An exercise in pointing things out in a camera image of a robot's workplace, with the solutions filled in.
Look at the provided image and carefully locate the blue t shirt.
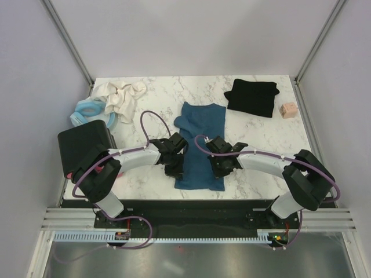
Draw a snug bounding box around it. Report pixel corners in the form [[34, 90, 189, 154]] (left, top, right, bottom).
[[174, 102, 225, 191]]

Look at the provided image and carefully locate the black pink drawer organizer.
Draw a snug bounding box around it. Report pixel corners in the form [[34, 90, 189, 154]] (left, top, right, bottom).
[[57, 120, 117, 180]]

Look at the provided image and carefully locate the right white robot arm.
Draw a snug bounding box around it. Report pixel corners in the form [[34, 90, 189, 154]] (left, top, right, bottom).
[[206, 137, 335, 228]]

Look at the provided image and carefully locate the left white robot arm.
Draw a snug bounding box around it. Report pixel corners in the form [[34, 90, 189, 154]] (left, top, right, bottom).
[[70, 133, 188, 228]]

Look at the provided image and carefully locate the white t shirt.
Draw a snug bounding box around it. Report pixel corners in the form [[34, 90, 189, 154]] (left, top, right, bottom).
[[90, 81, 147, 123]]

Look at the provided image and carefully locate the folded black t shirt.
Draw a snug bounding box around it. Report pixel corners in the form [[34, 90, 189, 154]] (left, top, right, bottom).
[[224, 79, 280, 118]]

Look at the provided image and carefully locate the small pink cube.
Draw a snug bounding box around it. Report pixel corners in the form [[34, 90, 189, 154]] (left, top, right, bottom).
[[279, 102, 298, 119]]

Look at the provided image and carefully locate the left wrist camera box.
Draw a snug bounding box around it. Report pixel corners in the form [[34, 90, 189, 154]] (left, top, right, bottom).
[[169, 132, 188, 150]]

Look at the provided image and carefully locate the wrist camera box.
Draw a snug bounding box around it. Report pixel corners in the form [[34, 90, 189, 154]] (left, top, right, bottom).
[[206, 136, 232, 153], [169, 132, 188, 150]]

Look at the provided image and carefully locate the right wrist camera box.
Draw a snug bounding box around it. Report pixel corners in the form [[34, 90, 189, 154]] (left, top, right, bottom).
[[206, 136, 232, 153]]

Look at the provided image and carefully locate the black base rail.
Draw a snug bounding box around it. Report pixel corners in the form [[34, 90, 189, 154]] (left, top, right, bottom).
[[62, 199, 299, 240]]

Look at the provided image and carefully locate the white cable duct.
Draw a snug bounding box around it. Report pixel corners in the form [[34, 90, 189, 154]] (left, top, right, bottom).
[[53, 231, 280, 244]]

